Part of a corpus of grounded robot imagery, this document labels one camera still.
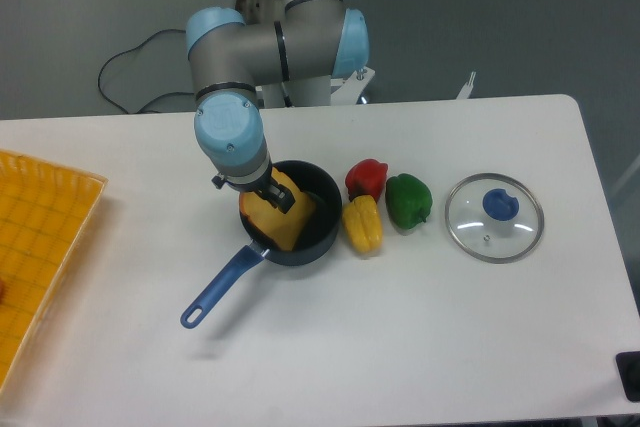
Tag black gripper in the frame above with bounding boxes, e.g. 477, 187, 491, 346
212, 164, 295, 214

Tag dark pot with blue handle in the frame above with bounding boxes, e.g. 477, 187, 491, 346
180, 160, 342, 329

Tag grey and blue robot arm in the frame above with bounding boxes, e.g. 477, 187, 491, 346
185, 0, 370, 213

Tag yellow bell pepper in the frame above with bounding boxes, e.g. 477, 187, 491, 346
342, 195, 383, 254

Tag red bell pepper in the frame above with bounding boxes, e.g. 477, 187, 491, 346
345, 158, 388, 202

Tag green bell pepper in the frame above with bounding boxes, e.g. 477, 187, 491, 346
385, 173, 433, 230

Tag glass lid with blue knob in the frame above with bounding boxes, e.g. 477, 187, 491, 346
444, 173, 545, 264

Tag yellow woven basket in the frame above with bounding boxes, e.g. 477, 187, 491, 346
1, 150, 108, 386

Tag black table corner device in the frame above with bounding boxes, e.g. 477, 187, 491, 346
615, 351, 640, 403

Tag black floor cable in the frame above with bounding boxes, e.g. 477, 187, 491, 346
96, 28, 195, 115

